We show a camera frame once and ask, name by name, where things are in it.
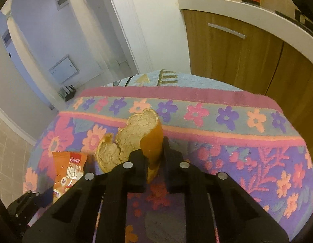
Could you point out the black glass gas stove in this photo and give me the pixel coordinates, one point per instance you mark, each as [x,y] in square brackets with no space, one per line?
[300,20]

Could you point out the floral cloth covered table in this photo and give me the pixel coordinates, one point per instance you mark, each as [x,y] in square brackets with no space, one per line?
[217,127]

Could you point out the orange snack bag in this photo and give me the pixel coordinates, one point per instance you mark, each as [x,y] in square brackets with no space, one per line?
[69,168]

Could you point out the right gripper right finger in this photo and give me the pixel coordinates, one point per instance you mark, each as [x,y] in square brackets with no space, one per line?
[217,208]

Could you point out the white wall panel box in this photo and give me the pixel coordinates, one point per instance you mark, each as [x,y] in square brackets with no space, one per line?
[63,70]

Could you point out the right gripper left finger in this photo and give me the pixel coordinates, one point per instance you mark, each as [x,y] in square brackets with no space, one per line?
[94,208]

